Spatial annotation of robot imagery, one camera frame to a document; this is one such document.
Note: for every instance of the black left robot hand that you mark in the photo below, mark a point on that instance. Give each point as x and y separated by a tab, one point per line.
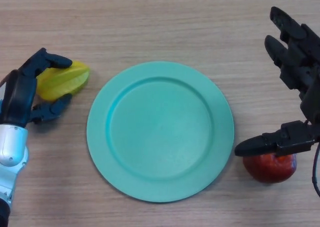
20	97

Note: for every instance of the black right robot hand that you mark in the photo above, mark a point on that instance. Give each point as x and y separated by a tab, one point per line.
302	69

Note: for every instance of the yellow starfruit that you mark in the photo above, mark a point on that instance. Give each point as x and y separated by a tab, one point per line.
62	84

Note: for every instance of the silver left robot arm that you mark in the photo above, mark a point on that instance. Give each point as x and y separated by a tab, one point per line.
10	147

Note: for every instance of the green round plate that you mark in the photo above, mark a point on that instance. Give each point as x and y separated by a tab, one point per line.
162	137

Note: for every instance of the red apple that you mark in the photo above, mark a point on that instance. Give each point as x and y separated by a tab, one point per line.
270	169

